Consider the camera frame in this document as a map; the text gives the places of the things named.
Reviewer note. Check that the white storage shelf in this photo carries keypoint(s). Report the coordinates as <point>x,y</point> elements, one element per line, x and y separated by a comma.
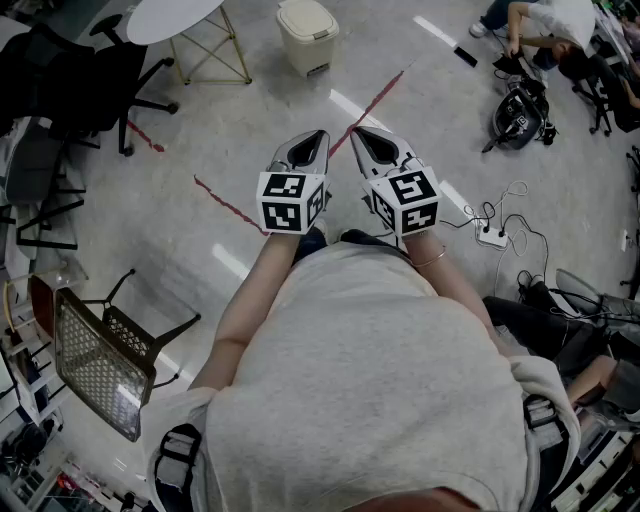
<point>600,475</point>

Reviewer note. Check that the person's left forearm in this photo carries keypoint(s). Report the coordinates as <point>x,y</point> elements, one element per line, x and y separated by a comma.
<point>260,290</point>

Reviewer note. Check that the grey chair with black frame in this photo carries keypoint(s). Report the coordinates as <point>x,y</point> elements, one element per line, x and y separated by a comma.
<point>35,170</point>

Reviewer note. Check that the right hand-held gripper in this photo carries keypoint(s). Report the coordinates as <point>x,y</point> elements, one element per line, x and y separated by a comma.
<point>415,190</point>

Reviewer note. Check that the white oval table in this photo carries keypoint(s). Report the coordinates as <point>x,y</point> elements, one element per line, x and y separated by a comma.
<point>170,17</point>

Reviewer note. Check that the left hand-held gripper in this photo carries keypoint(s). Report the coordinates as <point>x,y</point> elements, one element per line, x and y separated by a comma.
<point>280,215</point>

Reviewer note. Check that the person's dark trousers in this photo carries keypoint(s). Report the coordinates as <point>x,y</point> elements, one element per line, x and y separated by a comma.
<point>360,238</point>

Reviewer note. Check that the metal mesh chair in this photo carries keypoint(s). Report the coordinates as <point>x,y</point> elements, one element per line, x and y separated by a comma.
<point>100,365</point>

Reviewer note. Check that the beige lidded trash bin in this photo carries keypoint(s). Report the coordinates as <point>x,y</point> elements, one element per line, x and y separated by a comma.
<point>305,35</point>

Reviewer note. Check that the black smartphone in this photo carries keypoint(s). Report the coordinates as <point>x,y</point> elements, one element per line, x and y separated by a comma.
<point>465,56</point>

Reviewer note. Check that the person's grey shirt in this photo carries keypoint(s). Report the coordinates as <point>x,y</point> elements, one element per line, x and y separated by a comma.
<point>350,375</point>

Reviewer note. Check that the person's right forearm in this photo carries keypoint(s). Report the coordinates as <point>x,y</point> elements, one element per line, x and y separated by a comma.
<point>450,285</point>

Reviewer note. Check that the red floor tape strip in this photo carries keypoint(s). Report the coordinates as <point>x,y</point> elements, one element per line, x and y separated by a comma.
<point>225,205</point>
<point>372,107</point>
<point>145,137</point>

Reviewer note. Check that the person's left white shoe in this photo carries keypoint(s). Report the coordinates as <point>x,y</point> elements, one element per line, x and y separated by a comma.
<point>321,228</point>

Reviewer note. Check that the small white power strip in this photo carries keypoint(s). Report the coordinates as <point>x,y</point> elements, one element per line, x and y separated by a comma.
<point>492,236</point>

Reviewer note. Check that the brown wooden stool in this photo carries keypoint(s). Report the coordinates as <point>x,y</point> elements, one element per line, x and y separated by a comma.
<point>42,305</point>

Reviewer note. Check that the black office chair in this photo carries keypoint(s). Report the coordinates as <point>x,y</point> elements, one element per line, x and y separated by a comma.
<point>75,85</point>
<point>605,95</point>

